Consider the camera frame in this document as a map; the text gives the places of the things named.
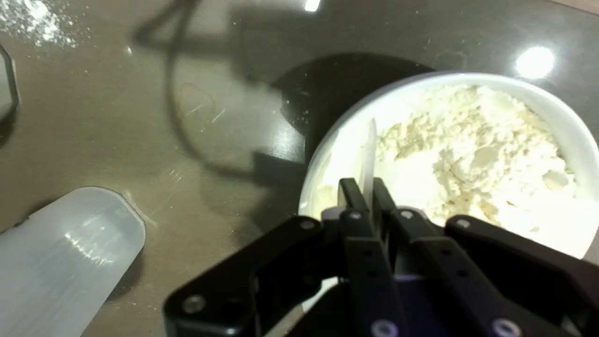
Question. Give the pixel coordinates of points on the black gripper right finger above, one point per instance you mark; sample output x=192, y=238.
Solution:
x=503, y=283

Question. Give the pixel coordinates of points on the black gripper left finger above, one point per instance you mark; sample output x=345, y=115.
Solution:
x=336, y=261

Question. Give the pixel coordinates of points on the white ceramic bowl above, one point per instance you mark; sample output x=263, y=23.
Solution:
x=343, y=150

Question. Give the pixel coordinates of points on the open clear plastic cup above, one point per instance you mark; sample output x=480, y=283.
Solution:
x=61, y=264

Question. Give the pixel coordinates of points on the white protein powder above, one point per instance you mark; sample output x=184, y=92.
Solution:
x=480, y=152

